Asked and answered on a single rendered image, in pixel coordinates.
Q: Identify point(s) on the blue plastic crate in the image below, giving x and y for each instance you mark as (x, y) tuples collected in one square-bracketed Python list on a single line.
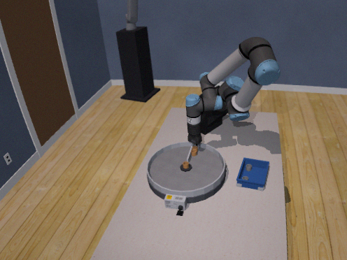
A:
[(257, 175)]

